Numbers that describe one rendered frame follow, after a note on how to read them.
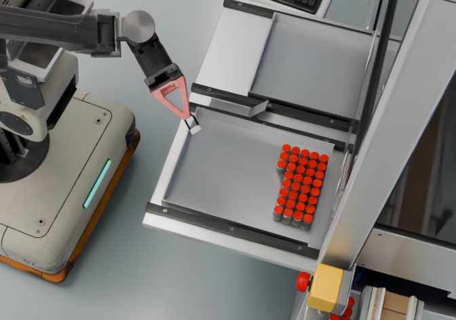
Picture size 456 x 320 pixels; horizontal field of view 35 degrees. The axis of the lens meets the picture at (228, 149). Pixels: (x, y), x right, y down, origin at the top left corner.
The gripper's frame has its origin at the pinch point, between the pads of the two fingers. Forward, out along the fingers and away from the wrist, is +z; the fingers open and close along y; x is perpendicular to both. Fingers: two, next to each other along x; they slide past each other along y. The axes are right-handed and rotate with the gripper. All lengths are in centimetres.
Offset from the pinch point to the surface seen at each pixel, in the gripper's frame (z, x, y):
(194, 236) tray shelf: 24.3, -13.0, -23.3
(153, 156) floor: 6, -25, -133
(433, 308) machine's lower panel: 62, 25, -16
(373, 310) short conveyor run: 54, 13, -10
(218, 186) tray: 17.9, -3.1, -29.9
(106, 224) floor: 19, -50, -118
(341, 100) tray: 16, 33, -43
